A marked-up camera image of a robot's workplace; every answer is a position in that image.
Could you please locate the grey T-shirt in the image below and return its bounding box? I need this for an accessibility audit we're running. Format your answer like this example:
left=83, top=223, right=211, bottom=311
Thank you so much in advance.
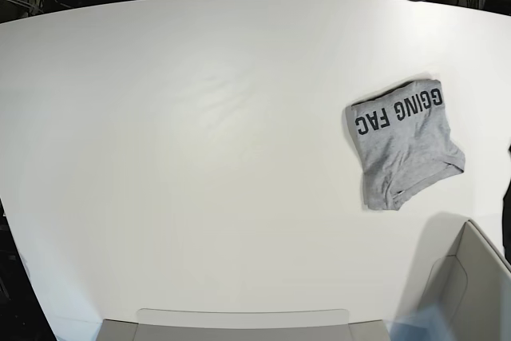
left=346, top=79, right=465, bottom=211

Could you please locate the grey bin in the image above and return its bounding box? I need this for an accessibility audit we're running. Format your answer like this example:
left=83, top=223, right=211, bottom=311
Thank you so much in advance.
left=97, top=308, right=390, bottom=340
left=421, top=220, right=510, bottom=340

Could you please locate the black object right edge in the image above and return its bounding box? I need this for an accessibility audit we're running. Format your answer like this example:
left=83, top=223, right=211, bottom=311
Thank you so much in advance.
left=501, top=143, right=511, bottom=266

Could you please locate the blue cloth in bin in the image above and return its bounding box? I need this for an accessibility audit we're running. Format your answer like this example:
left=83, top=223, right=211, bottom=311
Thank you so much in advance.
left=387, top=304, right=452, bottom=341

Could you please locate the grey bin front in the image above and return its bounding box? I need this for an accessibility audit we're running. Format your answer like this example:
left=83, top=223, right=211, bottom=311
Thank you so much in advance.
left=97, top=308, right=390, bottom=340

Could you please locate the grey bin right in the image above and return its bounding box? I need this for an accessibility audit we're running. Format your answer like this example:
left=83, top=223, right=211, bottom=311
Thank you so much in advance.
left=421, top=220, right=510, bottom=340

